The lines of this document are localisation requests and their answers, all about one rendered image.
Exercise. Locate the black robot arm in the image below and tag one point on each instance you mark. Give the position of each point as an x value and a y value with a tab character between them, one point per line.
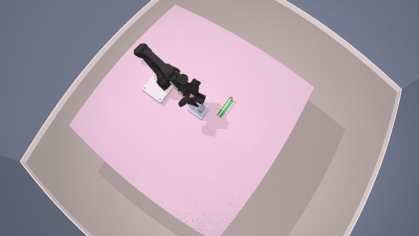
164	71

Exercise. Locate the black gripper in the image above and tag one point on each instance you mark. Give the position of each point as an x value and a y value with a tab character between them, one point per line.
187	99

